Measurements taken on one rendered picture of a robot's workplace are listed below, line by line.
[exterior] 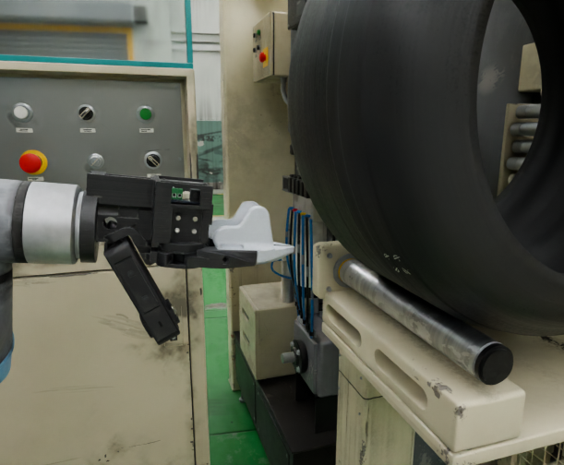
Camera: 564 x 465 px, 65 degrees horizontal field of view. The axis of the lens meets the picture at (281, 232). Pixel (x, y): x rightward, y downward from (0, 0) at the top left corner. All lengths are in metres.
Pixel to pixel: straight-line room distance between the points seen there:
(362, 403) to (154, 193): 0.67
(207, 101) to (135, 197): 9.08
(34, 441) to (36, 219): 0.86
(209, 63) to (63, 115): 8.57
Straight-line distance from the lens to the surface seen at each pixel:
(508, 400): 0.56
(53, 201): 0.43
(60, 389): 1.16
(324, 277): 0.77
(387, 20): 0.43
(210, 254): 0.42
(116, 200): 0.44
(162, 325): 0.46
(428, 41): 0.41
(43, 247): 0.43
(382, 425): 1.01
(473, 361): 0.52
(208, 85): 9.53
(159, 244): 0.44
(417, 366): 0.57
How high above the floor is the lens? 1.13
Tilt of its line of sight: 12 degrees down
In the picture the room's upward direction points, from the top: straight up
